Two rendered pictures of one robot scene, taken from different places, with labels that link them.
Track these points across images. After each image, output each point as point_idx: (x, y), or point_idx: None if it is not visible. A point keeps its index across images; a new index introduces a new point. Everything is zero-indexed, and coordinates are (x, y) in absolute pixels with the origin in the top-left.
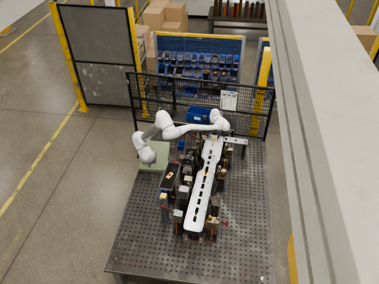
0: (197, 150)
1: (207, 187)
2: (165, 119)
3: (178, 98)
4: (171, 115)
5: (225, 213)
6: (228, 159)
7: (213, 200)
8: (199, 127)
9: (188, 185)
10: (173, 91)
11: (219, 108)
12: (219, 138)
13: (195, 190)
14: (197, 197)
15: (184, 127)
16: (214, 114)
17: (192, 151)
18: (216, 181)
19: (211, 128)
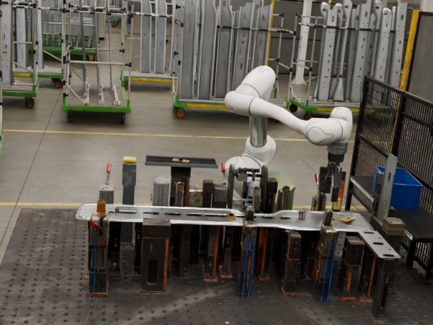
0: (282, 193)
1: (192, 218)
2: (250, 74)
3: (399, 149)
4: (369, 177)
5: (174, 302)
6: (321, 260)
7: (155, 219)
8: (283, 113)
9: (176, 186)
10: (396, 126)
11: None
12: (361, 226)
13: (178, 209)
14: (161, 211)
15: (265, 102)
16: (332, 112)
17: (257, 169)
18: (264, 285)
19: (293, 122)
